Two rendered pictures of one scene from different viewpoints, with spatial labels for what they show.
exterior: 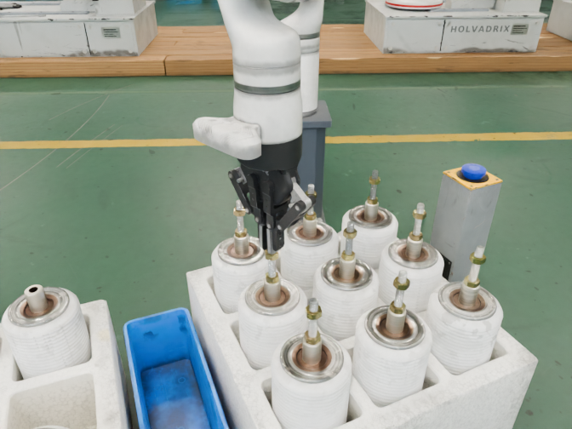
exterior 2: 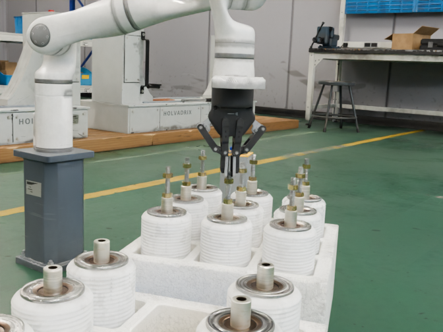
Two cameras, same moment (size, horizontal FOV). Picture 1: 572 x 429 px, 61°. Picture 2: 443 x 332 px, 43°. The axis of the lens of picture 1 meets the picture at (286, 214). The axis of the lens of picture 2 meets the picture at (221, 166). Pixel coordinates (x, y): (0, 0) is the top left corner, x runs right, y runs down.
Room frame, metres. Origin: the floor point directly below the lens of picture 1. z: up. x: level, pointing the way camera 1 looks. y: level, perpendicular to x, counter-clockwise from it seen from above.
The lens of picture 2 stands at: (-0.11, 0.82, 0.53)
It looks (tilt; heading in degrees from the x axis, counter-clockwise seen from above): 10 degrees down; 309
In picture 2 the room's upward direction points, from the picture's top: 3 degrees clockwise
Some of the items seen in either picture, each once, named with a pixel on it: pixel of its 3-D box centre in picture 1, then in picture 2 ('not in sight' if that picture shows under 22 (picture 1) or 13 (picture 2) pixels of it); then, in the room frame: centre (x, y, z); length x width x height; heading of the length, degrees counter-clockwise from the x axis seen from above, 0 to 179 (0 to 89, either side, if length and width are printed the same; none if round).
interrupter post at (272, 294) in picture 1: (271, 288); (227, 211); (0.51, 0.02, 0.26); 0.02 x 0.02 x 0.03
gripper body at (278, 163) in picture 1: (269, 163); (231, 110); (0.51, 0.02, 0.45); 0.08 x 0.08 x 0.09
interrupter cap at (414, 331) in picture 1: (394, 327); (297, 210); (0.45, -0.14, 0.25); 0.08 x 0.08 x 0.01
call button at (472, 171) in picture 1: (472, 173); not in sight; (0.75, -0.32, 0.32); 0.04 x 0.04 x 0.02
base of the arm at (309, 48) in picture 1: (298, 74); (53, 116); (1.12, -0.03, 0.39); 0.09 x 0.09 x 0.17; 2
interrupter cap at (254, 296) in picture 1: (272, 296); (227, 219); (0.51, 0.02, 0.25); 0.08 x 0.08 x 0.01
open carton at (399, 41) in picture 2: not in sight; (411, 39); (1.96, -4.58, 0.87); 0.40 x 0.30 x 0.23; 168
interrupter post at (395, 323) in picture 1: (395, 319); (298, 204); (0.45, -0.14, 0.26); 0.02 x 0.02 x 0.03
